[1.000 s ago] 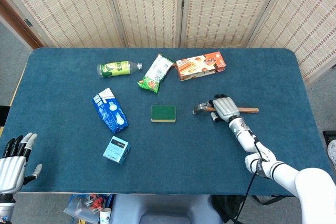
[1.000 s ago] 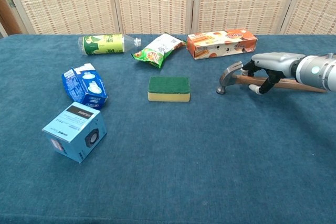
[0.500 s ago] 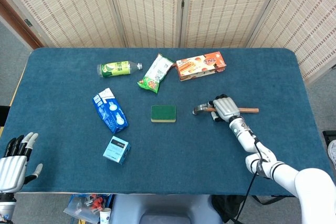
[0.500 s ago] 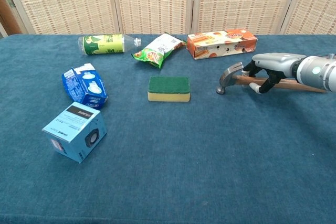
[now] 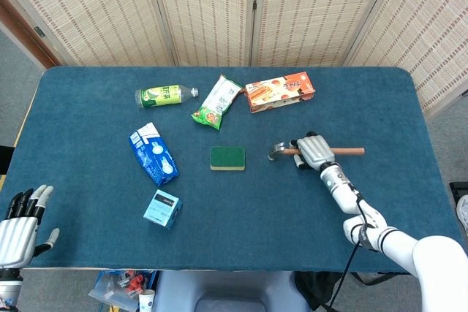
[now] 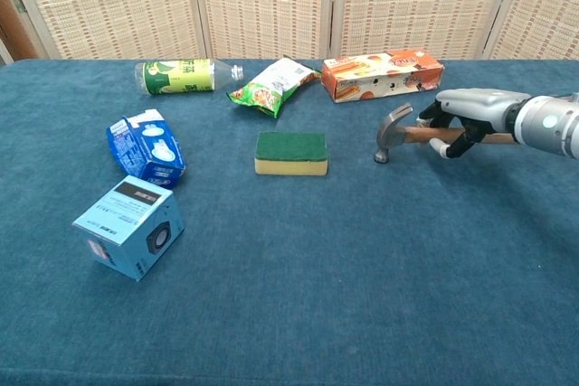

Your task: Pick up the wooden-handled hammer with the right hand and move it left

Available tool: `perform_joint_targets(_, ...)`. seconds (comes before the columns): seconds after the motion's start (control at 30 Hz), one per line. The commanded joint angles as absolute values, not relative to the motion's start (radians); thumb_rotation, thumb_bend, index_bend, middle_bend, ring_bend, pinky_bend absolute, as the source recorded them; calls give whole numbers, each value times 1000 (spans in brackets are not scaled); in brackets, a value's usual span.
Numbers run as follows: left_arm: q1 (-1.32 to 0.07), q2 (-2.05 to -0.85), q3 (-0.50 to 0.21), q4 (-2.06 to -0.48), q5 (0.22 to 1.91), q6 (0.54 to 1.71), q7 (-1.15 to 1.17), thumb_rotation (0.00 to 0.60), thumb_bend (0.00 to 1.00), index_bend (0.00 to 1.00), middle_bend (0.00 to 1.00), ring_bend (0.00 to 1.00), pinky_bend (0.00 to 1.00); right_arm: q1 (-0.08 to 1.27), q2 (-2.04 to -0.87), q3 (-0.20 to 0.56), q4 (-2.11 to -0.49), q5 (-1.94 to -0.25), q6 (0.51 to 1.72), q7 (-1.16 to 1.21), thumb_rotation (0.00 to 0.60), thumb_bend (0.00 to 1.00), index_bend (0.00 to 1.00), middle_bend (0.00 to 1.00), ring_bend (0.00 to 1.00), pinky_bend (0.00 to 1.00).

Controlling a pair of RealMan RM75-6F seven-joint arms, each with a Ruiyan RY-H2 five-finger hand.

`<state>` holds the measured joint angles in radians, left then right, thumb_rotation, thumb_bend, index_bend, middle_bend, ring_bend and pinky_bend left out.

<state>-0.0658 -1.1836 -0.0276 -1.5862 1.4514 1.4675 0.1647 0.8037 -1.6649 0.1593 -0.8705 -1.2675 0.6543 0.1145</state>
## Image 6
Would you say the green label plastic bottle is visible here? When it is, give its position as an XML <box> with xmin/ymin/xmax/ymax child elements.
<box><xmin>134</xmin><ymin>58</ymin><xmax>245</xmax><ymax>97</ymax></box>

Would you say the green white snack bag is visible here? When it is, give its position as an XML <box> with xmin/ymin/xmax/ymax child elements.
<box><xmin>226</xmin><ymin>56</ymin><xmax>323</xmax><ymax>119</ymax></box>

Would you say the blue table cloth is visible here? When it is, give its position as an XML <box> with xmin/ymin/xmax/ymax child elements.
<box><xmin>0</xmin><ymin>58</ymin><xmax>579</xmax><ymax>386</ymax></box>

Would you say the brown wooden door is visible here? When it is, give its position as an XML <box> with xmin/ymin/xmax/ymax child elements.
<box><xmin>0</xmin><ymin>0</ymin><xmax>40</xmax><ymax>64</ymax></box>

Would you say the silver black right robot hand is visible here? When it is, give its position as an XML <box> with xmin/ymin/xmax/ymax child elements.
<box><xmin>418</xmin><ymin>88</ymin><xmax>533</xmax><ymax>160</ymax></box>

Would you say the wooden handle claw hammer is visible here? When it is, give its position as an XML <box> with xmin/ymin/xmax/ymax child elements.
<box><xmin>373</xmin><ymin>102</ymin><xmax>521</xmax><ymax>165</ymax></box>

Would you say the dark blue white carton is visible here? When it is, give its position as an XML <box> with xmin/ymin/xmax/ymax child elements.
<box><xmin>106</xmin><ymin>108</ymin><xmax>187</xmax><ymax>191</ymax></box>

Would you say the light blue speaker box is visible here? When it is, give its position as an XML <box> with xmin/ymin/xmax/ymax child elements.
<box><xmin>71</xmin><ymin>174</ymin><xmax>185</xmax><ymax>282</ymax></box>

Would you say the green yellow sponge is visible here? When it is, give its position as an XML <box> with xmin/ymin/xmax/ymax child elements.
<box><xmin>253</xmin><ymin>130</ymin><xmax>329</xmax><ymax>176</ymax></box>

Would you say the woven folding screen panel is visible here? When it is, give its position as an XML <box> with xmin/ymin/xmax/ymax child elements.
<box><xmin>189</xmin><ymin>0</ymin><xmax>338</xmax><ymax>61</ymax></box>
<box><xmin>0</xmin><ymin>0</ymin><xmax>209</xmax><ymax>61</ymax></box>
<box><xmin>329</xmin><ymin>0</ymin><xmax>526</xmax><ymax>61</ymax></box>
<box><xmin>481</xmin><ymin>0</ymin><xmax>579</xmax><ymax>61</ymax></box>

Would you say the orange snack box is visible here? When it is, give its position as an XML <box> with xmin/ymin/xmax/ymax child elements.
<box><xmin>320</xmin><ymin>49</ymin><xmax>445</xmax><ymax>104</ymax></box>

